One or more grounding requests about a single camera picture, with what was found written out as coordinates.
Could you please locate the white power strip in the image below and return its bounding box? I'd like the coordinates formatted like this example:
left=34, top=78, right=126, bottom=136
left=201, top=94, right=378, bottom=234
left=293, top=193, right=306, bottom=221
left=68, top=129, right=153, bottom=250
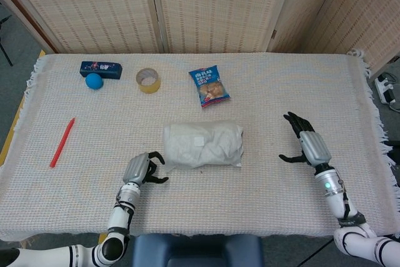
left=374, top=73, right=397, bottom=104

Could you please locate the blue ball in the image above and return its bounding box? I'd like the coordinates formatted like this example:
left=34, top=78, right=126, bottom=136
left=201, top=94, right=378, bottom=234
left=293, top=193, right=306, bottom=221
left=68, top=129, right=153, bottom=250
left=85, top=73, right=104, bottom=91

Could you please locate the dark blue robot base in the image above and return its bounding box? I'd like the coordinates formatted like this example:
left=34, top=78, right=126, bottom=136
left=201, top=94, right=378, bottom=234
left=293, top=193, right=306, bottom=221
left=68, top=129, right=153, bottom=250
left=132, top=233, right=264, bottom=267

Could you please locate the red pen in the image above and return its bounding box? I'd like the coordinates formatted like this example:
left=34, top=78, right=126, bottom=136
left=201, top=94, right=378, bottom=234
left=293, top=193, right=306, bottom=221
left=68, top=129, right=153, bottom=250
left=49, top=117, right=76, bottom=168

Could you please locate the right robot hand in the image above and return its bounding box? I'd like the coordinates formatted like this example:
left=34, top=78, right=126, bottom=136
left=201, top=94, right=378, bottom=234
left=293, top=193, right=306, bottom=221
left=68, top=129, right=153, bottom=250
left=278, top=111, right=332, bottom=168

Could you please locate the yellow tape roll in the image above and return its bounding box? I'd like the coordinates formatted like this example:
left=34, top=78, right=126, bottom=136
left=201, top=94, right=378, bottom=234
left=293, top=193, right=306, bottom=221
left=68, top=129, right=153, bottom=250
left=135, top=68, right=162, bottom=94

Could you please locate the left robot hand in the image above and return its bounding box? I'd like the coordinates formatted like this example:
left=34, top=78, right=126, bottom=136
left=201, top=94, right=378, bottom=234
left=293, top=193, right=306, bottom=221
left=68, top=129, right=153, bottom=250
left=122, top=151, right=169, bottom=186

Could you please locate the beige wicker folding screen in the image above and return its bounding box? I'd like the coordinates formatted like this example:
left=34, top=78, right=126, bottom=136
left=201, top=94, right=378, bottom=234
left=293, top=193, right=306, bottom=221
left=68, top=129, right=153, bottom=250
left=0, top=0, right=400, bottom=76

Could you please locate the blue snack packet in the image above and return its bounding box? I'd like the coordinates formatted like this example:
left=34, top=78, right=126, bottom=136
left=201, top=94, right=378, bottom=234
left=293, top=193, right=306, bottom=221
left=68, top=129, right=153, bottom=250
left=188, top=64, right=231, bottom=109

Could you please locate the transparent plastic bag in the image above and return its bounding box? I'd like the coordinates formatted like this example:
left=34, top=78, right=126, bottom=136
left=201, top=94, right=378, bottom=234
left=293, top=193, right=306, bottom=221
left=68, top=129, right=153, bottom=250
left=162, top=119, right=244, bottom=173

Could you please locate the dark blue printed box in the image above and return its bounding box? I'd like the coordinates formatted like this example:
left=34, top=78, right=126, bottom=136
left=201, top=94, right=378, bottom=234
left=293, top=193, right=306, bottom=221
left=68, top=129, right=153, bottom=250
left=79, top=61, right=123, bottom=79

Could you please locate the black chair leg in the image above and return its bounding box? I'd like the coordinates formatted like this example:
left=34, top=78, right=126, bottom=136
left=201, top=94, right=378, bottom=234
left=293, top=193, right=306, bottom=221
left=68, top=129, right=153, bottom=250
left=0, top=13, right=14, bottom=67

